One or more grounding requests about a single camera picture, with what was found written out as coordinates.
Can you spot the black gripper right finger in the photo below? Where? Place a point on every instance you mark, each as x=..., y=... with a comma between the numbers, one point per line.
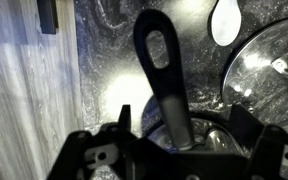
x=247, y=126

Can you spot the white plastic spoon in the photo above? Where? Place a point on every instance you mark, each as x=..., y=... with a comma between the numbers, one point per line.
x=225, y=23

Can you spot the glass pot lid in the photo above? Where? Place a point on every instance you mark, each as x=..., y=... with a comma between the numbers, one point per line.
x=257, y=66

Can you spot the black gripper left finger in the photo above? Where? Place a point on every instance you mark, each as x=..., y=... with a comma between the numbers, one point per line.
x=124, y=116

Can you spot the black block on floor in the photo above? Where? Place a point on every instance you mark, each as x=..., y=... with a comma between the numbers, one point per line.
x=47, y=16

